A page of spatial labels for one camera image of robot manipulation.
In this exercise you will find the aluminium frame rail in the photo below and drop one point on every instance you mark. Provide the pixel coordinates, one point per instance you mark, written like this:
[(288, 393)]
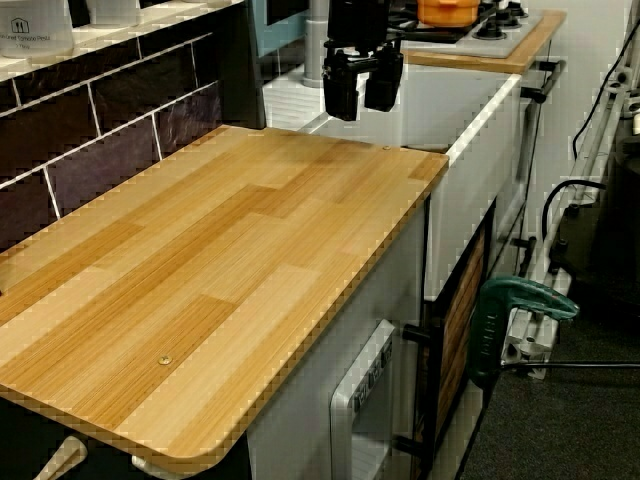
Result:
[(531, 345)]

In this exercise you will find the white round knob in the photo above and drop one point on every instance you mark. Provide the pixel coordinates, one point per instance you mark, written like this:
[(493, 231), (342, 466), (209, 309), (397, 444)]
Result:
[(60, 457), (147, 462)]

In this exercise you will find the black towel bar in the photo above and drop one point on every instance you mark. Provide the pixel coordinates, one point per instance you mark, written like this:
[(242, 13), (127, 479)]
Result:
[(547, 80)]

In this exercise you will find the cream shelf ledge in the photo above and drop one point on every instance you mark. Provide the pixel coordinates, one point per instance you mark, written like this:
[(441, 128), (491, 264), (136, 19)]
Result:
[(150, 25)]

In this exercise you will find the wood slat panel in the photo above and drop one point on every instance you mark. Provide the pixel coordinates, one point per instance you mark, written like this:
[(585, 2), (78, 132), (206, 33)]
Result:
[(462, 330)]

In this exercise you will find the white jar with printed label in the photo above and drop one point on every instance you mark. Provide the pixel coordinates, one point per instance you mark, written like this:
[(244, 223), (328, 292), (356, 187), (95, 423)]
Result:
[(35, 30)]

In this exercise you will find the grey toy stove top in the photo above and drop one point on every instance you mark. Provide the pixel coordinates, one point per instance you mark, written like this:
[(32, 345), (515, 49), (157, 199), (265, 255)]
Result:
[(495, 42)]

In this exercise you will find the dark upright shelf panel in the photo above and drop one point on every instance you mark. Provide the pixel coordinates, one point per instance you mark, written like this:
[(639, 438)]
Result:
[(237, 75)]

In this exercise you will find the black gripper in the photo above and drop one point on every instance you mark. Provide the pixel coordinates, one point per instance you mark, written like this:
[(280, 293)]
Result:
[(357, 22)]

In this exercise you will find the plain white lidded jar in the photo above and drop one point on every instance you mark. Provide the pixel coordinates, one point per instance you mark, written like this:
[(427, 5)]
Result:
[(114, 11)]

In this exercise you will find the light wooden countertop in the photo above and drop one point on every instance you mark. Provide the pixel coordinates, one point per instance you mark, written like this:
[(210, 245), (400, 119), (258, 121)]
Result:
[(210, 260)]

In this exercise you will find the dark tile backsplash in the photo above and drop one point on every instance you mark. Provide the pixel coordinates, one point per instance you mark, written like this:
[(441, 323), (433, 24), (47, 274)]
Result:
[(110, 125)]

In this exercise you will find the orange pot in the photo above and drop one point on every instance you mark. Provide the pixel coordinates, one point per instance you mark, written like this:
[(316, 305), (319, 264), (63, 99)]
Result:
[(447, 12)]

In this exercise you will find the wooden stove counter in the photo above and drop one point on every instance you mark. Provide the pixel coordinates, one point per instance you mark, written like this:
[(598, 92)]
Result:
[(530, 52)]

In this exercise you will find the white sink unit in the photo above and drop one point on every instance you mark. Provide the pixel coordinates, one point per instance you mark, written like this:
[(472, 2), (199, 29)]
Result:
[(450, 105)]

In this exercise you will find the white cabinet body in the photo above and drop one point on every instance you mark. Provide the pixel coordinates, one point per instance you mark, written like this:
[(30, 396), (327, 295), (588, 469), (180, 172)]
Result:
[(310, 390)]

